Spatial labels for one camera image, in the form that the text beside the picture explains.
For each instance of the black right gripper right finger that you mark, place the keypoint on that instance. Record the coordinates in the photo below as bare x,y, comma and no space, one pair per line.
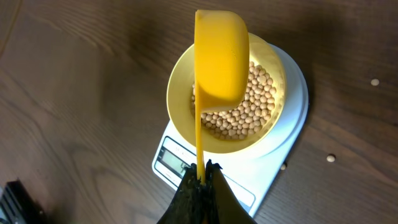
221,206

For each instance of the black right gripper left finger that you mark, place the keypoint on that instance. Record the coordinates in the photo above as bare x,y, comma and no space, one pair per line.
186,206

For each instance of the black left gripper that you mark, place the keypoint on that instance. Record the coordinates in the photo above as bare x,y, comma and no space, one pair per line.
17,207

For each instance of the yellow measuring scoop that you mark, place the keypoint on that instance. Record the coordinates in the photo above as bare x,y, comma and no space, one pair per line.
221,59

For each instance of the white kitchen scale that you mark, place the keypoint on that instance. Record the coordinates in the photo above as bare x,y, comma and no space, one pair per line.
250,173

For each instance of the soybeans in yellow bowl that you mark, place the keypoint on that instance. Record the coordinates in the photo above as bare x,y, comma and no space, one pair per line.
251,114

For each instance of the spilled soybean beside scale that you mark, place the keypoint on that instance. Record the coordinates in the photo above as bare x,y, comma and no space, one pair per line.
331,158

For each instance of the yellow bowl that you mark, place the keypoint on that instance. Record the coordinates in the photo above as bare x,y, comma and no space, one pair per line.
180,91

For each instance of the spilled soybean near bowl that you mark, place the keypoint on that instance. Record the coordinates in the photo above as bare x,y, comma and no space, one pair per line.
375,82

